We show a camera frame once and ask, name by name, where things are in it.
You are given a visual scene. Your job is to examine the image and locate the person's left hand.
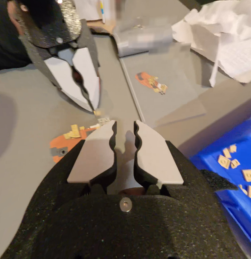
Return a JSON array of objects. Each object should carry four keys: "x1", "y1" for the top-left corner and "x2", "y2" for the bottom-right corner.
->
[{"x1": 7, "y1": 1, "x2": 23, "y2": 36}]

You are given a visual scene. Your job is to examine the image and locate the brown cardboard box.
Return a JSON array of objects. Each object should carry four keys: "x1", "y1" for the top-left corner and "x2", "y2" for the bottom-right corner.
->
[{"x1": 86, "y1": 19, "x2": 117, "y2": 35}]

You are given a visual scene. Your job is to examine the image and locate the blue plastic bin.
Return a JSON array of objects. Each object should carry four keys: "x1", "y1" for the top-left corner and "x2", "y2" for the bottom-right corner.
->
[{"x1": 189, "y1": 119, "x2": 251, "y2": 245}]

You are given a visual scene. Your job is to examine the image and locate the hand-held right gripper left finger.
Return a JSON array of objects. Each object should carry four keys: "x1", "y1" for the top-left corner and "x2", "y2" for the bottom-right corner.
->
[{"x1": 67, "y1": 120, "x2": 117, "y2": 185}]

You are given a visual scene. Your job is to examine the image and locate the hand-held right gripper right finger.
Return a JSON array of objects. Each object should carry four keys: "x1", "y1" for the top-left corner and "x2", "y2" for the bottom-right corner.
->
[{"x1": 134, "y1": 120, "x2": 184, "y2": 189}]

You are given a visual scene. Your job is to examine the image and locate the grey instruction booklet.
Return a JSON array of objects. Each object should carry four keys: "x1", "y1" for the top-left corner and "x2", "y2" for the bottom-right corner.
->
[{"x1": 112, "y1": 17, "x2": 207, "y2": 127}]

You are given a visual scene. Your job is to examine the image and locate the brown tan brick model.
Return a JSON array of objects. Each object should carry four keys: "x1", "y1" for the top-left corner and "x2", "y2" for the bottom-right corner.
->
[{"x1": 49, "y1": 117, "x2": 111, "y2": 164}]

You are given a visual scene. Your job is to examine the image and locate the pile of tan bricks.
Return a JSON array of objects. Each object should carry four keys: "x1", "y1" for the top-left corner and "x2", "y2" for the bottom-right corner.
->
[{"x1": 217, "y1": 144, "x2": 251, "y2": 200}]

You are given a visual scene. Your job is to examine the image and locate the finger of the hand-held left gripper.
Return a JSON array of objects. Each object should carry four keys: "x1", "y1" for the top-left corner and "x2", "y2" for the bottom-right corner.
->
[
  {"x1": 72, "y1": 47, "x2": 101, "y2": 110},
  {"x1": 44, "y1": 57, "x2": 94, "y2": 112}
]

